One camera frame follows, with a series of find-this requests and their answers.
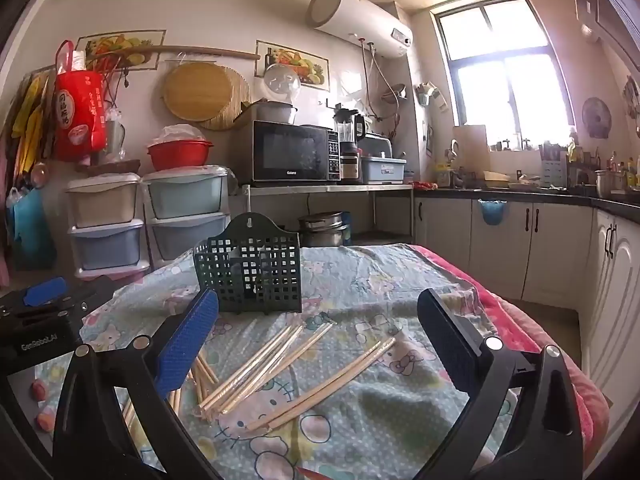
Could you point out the round woven mat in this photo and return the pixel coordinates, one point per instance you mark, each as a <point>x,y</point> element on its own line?
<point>241,105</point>

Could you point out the printed light blue cloth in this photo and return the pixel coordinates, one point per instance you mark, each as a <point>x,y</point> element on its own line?
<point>375,410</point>

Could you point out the clear round lid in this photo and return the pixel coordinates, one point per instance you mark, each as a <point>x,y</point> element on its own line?
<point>282,82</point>

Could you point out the white water heater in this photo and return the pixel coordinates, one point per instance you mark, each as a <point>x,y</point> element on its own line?
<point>360,20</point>

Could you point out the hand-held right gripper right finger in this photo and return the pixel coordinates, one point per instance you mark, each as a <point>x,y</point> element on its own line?
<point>450,347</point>

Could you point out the stacked steel pots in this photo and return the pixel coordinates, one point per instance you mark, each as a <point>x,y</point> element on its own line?
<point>322,230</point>

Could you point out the blue dish box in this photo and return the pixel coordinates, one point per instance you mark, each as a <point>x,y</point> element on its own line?
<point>382,167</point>

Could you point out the blue hanging bin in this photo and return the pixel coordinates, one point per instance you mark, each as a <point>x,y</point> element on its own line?
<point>492,214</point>

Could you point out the beige blue pink drawer tower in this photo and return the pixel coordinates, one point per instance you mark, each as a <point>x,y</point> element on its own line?
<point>100,205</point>

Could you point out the green plastic utensil basket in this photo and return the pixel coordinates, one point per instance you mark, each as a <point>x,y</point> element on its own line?
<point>250,270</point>

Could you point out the wooden rolling pin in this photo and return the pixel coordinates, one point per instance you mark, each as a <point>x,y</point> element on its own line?
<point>200,50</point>

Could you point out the steel pot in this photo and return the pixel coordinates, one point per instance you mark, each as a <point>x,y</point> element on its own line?
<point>609,185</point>

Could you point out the black countertop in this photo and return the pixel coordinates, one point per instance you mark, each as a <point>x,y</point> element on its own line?
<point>525,195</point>

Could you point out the metal shelf table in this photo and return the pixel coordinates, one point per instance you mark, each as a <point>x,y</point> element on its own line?
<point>325,188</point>

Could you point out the round bamboo board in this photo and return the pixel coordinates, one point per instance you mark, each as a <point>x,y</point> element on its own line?
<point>197,92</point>

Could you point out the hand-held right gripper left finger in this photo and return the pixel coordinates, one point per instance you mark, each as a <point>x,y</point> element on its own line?
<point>185,345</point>

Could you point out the white kitchen cabinets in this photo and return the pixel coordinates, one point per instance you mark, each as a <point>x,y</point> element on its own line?
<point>550,245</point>

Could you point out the range hood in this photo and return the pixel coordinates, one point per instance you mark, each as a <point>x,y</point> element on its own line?
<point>610,0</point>

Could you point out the green blue drawer tower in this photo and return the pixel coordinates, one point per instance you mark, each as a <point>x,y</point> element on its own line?
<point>185,195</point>

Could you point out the window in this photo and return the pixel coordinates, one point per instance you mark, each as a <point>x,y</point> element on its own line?
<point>500,85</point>

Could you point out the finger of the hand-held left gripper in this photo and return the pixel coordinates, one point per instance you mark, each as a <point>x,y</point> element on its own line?
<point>92,295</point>
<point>46,291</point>

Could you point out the round grey wall fan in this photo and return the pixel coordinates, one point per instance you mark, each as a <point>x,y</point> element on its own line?
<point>596,117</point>

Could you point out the wooden cutting board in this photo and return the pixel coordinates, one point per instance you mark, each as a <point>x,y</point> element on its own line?
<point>470,147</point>

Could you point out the grey pot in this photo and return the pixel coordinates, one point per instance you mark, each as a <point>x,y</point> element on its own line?
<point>275,112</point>

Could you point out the black microwave oven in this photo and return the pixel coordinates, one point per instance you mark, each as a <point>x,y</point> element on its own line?
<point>290,152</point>

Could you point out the red plastic basin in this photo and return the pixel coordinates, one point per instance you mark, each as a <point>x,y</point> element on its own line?
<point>180,155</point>

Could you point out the fruit wall picture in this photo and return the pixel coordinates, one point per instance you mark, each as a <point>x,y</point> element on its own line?
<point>311,67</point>
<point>107,42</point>

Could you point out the blue plastic bag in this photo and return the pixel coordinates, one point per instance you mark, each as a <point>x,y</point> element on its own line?
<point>30,230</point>

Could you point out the red plastic bag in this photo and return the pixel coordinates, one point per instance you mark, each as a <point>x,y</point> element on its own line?
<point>80,110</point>

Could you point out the black blender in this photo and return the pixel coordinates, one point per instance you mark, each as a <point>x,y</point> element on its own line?
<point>347,135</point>

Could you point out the group of chopsticks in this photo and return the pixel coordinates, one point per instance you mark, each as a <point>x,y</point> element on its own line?
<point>250,370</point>

